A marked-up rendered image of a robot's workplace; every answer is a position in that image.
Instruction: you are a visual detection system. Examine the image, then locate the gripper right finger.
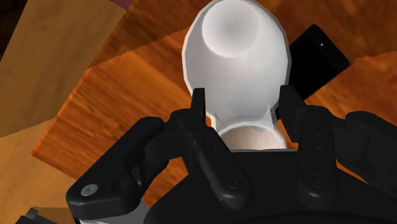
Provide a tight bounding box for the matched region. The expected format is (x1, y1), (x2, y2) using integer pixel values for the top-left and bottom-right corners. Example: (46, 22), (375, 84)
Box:
(278, 85), (397, 211)

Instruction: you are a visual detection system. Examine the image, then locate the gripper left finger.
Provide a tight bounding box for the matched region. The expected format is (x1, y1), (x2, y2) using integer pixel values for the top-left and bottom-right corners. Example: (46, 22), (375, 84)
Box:
(66, 88), (254, 221)

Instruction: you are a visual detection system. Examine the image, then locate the white vase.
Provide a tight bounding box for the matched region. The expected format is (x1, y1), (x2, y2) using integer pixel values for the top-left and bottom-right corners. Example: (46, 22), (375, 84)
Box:
(181, 0), (292, 151)

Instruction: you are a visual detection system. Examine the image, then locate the black phone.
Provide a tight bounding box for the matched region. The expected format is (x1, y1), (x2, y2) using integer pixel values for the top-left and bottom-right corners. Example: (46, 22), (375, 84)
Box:
(288, 24), (351, 101)

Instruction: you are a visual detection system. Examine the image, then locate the wooden table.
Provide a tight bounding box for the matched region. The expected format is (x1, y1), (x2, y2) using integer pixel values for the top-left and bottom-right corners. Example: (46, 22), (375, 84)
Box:
(31, 0), (397, 207)

